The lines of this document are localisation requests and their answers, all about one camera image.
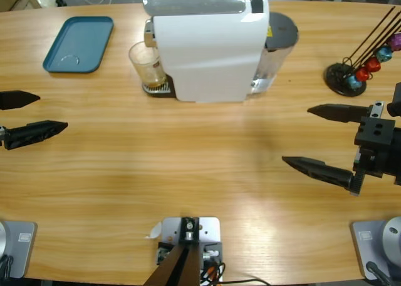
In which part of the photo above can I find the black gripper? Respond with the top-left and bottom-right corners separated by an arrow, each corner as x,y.
0,90 -> 69,151
281,100 -> 401,197

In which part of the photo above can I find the clear drinking glass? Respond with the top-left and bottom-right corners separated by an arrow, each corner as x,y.
128,41 -> 167,89

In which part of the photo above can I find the white capsule coffee machine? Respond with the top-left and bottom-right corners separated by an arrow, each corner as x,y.
142,0 -> 300,105

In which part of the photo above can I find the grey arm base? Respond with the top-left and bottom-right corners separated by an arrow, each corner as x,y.
350,216 -> 401,280
0,220 -> 38,279

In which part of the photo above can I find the red coffee capsule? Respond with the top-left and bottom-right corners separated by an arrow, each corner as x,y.
356,67 -> 372,82
365,57 -> 382,73

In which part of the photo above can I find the purple coffee capsule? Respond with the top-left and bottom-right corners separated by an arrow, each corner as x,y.
388,33 -> 401,51

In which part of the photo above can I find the black capsule holder with rods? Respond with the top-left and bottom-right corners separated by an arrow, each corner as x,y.
324,4 -> 401,98

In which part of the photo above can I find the teal plastic tray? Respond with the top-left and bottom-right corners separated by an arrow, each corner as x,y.
42,16 -> 115,74

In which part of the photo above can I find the black device at right edge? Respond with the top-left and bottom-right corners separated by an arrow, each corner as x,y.
155,216 -> 224,283

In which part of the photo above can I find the white paper tag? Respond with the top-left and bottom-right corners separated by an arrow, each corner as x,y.
144,222 -> 163,240

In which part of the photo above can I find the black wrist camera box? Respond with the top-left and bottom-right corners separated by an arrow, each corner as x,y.
387,81 -> 401,118

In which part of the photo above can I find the black base cable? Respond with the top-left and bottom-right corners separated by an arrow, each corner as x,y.
0,254 -> 15,279
365,260 -> 394,286

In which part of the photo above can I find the black cable at mount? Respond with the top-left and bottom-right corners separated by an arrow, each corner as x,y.
200,260 -> 270,286

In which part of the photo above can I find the orange cable at mount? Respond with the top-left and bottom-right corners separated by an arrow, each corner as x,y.
202,263 -> 220,282

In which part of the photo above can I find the dark camera post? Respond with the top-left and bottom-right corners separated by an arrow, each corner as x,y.
144,216 -> 201,286

